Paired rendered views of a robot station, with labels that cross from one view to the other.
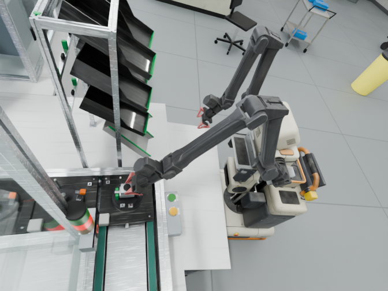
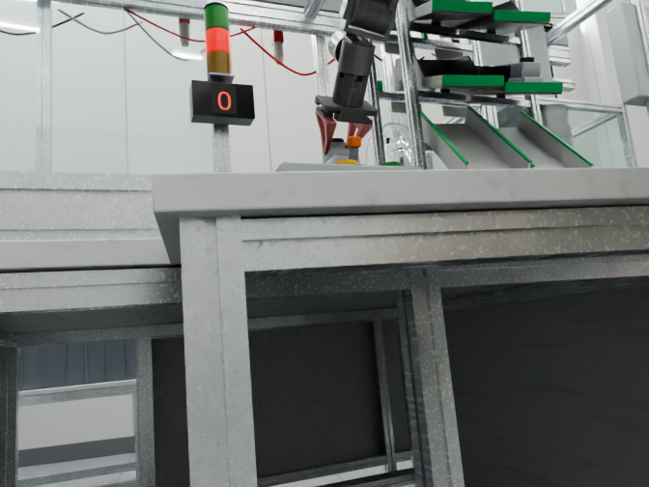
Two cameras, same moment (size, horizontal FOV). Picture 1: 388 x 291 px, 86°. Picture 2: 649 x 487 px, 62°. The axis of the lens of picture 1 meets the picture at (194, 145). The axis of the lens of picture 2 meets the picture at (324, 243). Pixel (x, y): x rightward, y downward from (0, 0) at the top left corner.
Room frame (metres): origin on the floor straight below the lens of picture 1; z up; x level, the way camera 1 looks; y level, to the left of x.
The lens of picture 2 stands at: (0.41, -0.77, 0.73)
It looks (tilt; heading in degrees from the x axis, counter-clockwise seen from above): 10 degrees up; 98
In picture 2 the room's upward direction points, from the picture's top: 5 degrees counter-clockwise
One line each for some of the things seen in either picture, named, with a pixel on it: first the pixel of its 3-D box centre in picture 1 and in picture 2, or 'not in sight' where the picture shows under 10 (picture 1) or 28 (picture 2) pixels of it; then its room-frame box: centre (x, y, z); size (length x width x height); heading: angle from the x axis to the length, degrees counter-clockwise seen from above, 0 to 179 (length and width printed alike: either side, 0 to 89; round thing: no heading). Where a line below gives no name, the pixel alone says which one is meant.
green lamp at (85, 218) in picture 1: (77, 213); (216, 22); (0.10, 0.20, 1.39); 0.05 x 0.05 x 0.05
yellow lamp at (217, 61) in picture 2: (84, 223); (219, 68); (0.10, 0.20, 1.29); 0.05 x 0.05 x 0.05
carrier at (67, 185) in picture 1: (64, 197); not in sight; (0.20, 0.41, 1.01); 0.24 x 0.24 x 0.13; 29
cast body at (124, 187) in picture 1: (124, 190); (335, 159); (0.32, 0.20, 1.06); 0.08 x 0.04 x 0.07; 119
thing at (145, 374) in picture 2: not in sight; (399, 400); (0.35, 1.71, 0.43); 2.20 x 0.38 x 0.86; 29
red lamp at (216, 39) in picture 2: (81, 219); (217, 44); (0.10, 0.20, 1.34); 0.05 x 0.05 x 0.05
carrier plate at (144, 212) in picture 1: (127, 197); not in sight; (0.32, 0.19, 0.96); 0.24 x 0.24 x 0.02; 29
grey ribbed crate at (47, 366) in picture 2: not in sight; (69, 359); (-1.22, 1.68, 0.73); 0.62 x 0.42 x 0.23; 29
